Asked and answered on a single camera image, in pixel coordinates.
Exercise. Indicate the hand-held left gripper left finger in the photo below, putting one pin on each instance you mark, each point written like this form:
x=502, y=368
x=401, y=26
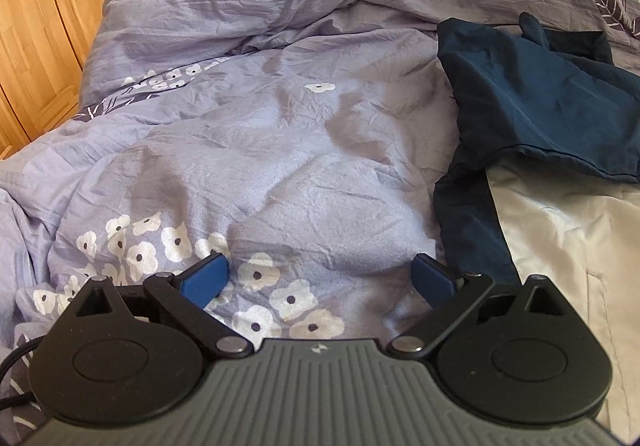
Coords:
x=202, y=278

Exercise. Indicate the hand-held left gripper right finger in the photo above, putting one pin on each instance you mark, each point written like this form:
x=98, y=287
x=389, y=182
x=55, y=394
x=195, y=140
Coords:
x=434, y=281

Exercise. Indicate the white and navy jacket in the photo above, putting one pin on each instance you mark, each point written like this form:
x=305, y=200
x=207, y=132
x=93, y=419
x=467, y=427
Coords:
x=530, y=91

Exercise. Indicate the purple floral duvet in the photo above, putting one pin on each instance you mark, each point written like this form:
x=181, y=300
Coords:
x=280, y=136

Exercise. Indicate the wooden wardrobe doors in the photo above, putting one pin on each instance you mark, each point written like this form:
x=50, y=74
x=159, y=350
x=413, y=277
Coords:
x=40, y=26

